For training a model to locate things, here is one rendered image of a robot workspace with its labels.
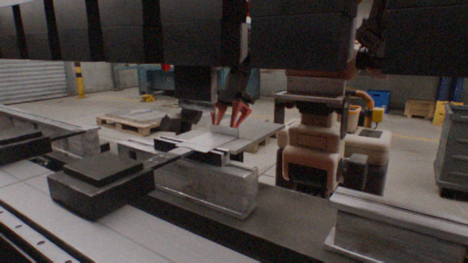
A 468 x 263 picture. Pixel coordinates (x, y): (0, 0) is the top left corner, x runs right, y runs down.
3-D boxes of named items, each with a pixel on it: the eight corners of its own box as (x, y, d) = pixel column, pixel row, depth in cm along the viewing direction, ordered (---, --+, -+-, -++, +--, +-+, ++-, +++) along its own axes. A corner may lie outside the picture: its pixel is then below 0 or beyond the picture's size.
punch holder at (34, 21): (80, 60, 91) (73, 3, 86) (52, 60, 84) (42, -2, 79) (56, 59, 98) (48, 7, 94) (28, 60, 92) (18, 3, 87)
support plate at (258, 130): (285, 127, 83) (285, 124, 83) (235, 154, 62) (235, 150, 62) (232, 120, 93) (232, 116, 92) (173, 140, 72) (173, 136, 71)
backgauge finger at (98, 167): (212, 161, 60) (211, 138, 58) (94, 221, 39) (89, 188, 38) (168, 150, 66) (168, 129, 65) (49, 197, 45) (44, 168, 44)
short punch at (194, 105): (217, 111, 61) (216, 65, 59) (211, 113, 60) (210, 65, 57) (181, 106, 66) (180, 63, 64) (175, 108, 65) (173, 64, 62)
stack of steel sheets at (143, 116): (175, 116, 474) (175, 113, 472) (144, 124, 424) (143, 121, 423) (135, 109, 528) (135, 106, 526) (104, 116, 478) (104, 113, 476)
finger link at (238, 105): (232, 131, 68) (242, 93, 70) (207, 126, 72) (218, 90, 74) (245, 138, 74) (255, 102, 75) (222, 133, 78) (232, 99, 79)
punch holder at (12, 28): (49, 58, 101) (40, 8, 97) (21, 60, 94) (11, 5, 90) (28, 58, 109) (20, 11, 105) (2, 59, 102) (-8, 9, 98)
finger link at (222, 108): (222, 129, 70) (232, 92, 71) (199, 124, 74) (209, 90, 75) (236, 136, 75) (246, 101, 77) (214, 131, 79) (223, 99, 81)
